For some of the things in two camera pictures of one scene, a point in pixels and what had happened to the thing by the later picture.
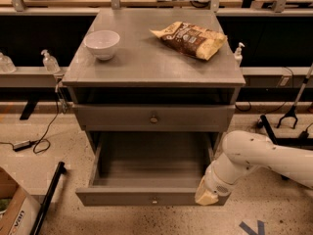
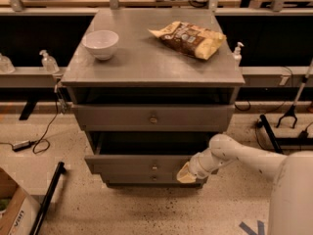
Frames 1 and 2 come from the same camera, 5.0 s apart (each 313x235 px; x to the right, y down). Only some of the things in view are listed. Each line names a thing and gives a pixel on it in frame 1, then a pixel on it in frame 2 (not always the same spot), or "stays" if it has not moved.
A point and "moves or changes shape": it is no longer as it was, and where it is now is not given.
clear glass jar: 6,64 stays
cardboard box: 19,209 stays
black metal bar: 60,168 stays
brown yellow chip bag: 193,40 stays
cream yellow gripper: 215,183 → 198,167
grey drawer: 147,168 moves or changes shape
